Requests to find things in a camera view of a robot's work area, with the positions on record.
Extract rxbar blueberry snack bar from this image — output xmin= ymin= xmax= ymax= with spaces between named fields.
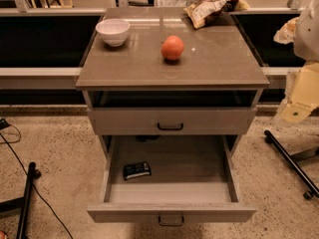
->
xmin=123 ymin=162 xmax=152 ymax=180

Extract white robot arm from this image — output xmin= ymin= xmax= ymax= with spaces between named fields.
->
xmin=273 ymin=0 xmax=319 ymax=124

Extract grey drawer cabinet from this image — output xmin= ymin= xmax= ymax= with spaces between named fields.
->
xmin=75 ymin=6 xmax=270 ymax=225

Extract closed top drawer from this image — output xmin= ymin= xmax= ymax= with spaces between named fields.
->
xmin=88 ymin=108 xmax=256 ymax=135

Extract open middle drawer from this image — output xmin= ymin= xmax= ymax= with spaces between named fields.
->
xmin=88 ymin=135 xmax=255 ymax=226

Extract orange round fruit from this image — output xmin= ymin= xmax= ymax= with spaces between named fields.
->
xmin=160 ymin=36 xmax=184 ymax=61

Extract white ceramic bowl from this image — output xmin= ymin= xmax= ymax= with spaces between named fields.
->
xmin=96 ymin=19 xmax=131 ymax=47

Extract crumpled chip bag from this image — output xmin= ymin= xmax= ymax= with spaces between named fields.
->
xmin=184 ymin=0 xmax=250 ymax=29

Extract black stand leg right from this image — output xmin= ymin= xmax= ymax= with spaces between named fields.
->
xmin=264 ymin=130 xmax=319 ymax=200

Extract black stand leg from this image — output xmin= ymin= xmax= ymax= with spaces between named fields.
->
xmin=264 ymin=130 xmax=319 ymax=200
xmin=0 ymin=162 xmax=41 ymax=239

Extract black stand leg left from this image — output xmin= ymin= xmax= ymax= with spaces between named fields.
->
xmin=0 ymin=162 xmax=41 ymax=239

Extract black floor cable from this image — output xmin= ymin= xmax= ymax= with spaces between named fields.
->
xmin=0 ymin=118 xmax=74 ymax=239

